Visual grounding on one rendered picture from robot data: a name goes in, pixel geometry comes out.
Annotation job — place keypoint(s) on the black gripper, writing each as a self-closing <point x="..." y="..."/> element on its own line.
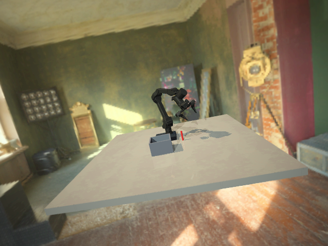
<point x="191" y="103"/>

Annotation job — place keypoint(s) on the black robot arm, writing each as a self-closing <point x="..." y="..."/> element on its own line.
<point x="179" y="95"/>

